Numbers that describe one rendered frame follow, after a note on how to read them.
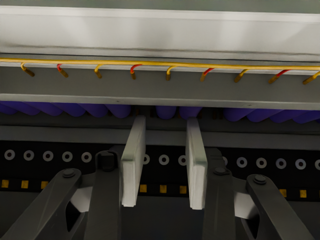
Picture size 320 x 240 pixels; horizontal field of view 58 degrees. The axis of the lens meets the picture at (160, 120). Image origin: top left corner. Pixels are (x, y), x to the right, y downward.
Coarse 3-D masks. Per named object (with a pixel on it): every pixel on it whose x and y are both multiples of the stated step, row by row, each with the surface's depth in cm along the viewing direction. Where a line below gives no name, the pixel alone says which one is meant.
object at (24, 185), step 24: (0, 144) 31; (24, 144) 31; (48, 144) 31; (72, 144) 31; (96, 144) 31; (120, 144) 31; (0, 168) 31; (24, 168) 30; (48, 168) 30; (144, 168) 30; (168, 168) 30; (240, 168) 30; (264, 168) 30; (288, 168) 30; (312, 168) 30; (144, 192) 30; (168, 192) 30; (288, 192) 30; (312, 192) 30
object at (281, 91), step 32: (160, 64) 16; (192, 64) 16; (224, 64) 16; (0, 96) 18; (32, 96) 18; (64, 96) 17; (96, 96) 17; (128, 96) 17; (160, 96) 17; (192, 96) 17; (224, 96) 17; (256, 96) 17; (288, 96) 17
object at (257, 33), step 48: (0, 0) 12; (48, 0) 12; (96, 0) 12; (144, 0) 12; (192, 0) 12; (240, 0) 12; (288, 0) 12; (0, 48) 16; (48, 48) 16; (96, 48) 16; (144, 48) 16; (192, 48) 16; (240, 48) 15; (288, 48) 15; (240, 144) 30; (288, 144) 30
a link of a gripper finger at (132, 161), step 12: (144, 120) 21; (132, 132) 18; (144, 132) 21; (132, 144) 17; (144, 144) 21; (132, 156) 15; (144, 156) 21; (120, 168) 15; (132, 168) 15; (132, 180) 15; (132, 192) 16; (132, 204) 16
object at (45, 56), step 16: (0, 64) 17; (16, 64) 17; (32, 64) 17; (48, 64) 17; (64, 64) 17; (80, 64) 17; (96, 64) 17; (112, 64) 17; (128, 64) 17; (240, 64) 17; (256, 64) 17; (272, 64) 17; (288, 64) 17; (304, 64) 17
